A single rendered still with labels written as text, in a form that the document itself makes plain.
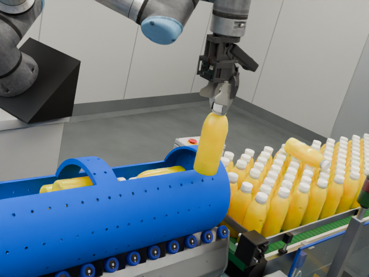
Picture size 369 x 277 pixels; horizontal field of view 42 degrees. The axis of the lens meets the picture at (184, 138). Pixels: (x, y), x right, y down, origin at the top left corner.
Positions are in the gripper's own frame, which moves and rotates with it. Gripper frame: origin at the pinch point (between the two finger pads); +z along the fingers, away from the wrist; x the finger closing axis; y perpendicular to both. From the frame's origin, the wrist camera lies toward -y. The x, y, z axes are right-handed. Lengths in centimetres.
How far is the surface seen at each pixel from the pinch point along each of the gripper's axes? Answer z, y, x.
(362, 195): 31, -54, 20
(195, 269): 58, -3, -1
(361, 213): 38, -55, 21
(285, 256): 60, -39, 7
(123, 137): 151, -142, -271
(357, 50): 58, -398, -208
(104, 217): 25.1, 34.3, 1.6
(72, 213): 21.9, 42.7, 0.8
